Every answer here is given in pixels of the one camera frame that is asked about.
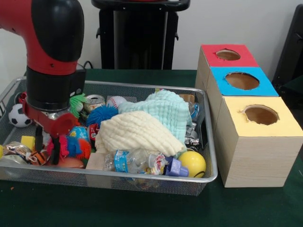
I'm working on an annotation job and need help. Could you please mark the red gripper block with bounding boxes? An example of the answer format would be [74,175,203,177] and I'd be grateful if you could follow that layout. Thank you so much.
[22,102,79,166]

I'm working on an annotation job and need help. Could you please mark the striped tiger plush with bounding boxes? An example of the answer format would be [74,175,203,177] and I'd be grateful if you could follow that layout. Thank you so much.
[28,150,52,166]

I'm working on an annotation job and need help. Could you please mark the multicolour spiky caterpillar toy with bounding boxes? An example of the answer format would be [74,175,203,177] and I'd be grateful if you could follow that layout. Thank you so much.
[46,135,92,160]

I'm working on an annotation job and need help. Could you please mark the cream waffle cloth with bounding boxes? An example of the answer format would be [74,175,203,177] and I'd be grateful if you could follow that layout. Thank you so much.
[94,111,187,158]

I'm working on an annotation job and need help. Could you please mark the silver mesh bin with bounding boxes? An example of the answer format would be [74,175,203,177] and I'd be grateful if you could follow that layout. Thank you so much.
[0,76,219,197]

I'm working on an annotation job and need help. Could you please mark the wooden three-hole box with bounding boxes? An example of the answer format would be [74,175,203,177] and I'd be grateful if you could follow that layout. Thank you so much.
[195,44,303,189]

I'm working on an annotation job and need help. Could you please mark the yellow plastic block toy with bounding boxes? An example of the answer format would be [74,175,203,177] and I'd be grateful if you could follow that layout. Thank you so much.
[20,136,36,151]

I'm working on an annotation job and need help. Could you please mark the brown football toy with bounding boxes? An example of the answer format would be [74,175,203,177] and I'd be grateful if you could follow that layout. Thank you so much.
[58,157,85,169]

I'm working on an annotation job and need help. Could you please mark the blue globe ball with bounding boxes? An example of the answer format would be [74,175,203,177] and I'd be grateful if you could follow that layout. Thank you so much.
[68,126,89,142]

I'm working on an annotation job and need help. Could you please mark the black white soccer ball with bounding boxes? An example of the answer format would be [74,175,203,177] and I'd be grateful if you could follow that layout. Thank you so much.
[8,104,33,128]

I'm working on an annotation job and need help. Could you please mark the plain wooden block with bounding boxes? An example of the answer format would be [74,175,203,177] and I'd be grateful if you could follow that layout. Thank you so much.
[85,153,106,170]

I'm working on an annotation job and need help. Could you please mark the green spiky ball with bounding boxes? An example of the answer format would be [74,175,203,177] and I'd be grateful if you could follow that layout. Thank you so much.
[70,93,86,119]

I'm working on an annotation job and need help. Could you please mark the blue spiky ball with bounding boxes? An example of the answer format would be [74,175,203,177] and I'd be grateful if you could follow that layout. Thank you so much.
[85,105,118,127]

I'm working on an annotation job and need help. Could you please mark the silver drink can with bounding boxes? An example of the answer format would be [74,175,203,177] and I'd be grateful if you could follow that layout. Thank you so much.
[84,94,106,114]

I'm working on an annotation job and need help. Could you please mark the white baseball toy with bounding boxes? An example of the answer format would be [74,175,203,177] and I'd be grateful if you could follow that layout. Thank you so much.
[106,96,127,109]

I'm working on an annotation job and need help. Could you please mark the crushed clear plastic bottle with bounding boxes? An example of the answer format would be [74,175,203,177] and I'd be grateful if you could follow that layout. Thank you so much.
[104,148,168,175]

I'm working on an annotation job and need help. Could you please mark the dark green tablecloth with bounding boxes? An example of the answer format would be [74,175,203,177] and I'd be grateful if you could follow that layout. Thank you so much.
[0,68,303,227]

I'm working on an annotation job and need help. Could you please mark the mint waffle cloth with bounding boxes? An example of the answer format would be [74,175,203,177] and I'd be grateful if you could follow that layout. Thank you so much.
[117,91,192,142]

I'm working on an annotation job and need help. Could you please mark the purple plastic toy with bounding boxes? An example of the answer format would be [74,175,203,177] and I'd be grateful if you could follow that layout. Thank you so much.
[165,157,189,177]

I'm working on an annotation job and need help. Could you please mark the silver metallic toy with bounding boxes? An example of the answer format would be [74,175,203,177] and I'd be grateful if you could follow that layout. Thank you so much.
[184,129,200,151]

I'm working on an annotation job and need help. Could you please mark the yellow smiley ball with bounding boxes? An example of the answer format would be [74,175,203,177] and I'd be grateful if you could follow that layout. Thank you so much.
[178,150,206,178]

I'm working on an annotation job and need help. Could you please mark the black stand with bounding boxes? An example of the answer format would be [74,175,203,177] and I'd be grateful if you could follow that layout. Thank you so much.
[272,4,303,109]

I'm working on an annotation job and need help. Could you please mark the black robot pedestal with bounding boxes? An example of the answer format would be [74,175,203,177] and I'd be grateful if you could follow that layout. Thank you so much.
[91,0,191,70]

